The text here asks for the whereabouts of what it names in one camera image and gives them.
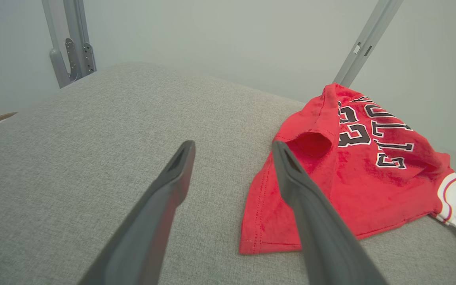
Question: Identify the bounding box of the grey double partition post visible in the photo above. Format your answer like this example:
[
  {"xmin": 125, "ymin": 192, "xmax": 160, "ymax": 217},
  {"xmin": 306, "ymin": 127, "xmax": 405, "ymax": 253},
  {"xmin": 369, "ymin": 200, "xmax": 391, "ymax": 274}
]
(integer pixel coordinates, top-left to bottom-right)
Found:
[{"xmin": 333, "ymin": 0, "xmax": 405, "ymax": 87}]

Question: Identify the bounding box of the grey frame with perforated bracket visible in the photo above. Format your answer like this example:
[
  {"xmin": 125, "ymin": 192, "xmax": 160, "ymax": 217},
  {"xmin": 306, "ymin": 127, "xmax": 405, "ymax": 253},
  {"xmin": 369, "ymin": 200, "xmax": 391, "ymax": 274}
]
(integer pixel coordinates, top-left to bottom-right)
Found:
[{"xmin": 41, "ymin": 0, "xmax": 97, "ymax": 89}]

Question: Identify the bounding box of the red jersey with white sleeves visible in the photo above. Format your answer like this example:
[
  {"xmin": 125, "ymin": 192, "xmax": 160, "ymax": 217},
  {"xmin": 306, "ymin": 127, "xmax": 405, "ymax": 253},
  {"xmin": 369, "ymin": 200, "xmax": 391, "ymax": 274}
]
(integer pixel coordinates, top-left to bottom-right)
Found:
[{"xmin": 239, "ymin": 82, "xmax": 456, "ymax": 255}]

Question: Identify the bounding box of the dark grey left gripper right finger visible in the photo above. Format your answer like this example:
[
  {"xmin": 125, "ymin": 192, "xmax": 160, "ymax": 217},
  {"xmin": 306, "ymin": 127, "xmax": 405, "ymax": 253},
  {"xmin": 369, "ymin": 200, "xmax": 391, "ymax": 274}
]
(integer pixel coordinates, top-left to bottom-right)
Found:
[{"xmin": 272, "ymin": 141, "xmax": 389, "ymax": 285}]

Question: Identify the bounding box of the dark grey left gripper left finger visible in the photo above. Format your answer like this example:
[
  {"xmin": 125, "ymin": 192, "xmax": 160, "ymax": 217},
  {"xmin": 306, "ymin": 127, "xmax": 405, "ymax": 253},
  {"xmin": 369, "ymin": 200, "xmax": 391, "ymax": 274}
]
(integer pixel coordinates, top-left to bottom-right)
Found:
[{"xmin": 78, "ymin": 140, "xmax": 196, "ymax": 285}]

